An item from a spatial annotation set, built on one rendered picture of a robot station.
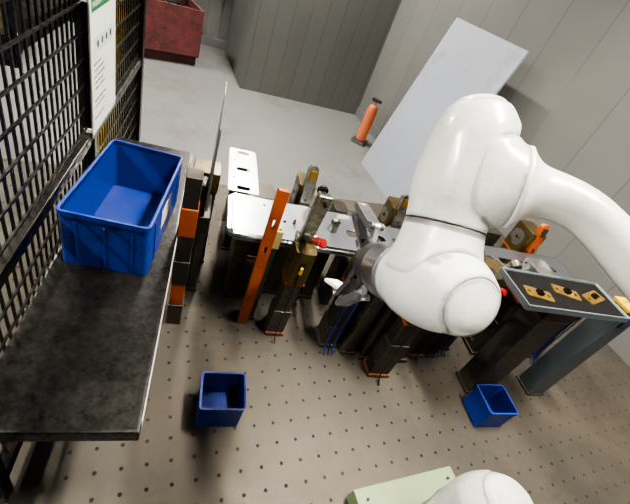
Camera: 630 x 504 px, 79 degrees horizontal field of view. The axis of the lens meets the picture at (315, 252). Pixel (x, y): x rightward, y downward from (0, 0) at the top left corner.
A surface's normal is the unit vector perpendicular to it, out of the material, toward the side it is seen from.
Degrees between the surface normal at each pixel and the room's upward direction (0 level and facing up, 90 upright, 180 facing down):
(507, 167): 56
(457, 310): 67
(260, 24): 90
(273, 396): 0
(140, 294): 0
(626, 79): 90
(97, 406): 0
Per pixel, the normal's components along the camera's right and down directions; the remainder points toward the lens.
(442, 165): -0.61, -0.12
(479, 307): 0.33, 0.19
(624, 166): -0.91, -0.05
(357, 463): 0.32, -0.73
